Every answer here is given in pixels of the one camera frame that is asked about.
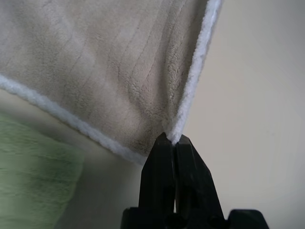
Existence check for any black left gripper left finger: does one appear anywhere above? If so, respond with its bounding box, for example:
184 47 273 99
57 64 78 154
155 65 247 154
139 132 177 212

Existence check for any green folded towel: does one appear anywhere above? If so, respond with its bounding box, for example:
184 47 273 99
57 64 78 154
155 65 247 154
0 112 85 229

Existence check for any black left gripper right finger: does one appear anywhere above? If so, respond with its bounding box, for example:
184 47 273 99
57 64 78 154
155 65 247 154
175 134 226 217

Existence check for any beige towel with white trim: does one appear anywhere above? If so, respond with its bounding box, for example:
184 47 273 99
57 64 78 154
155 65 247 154
0 0 224 167

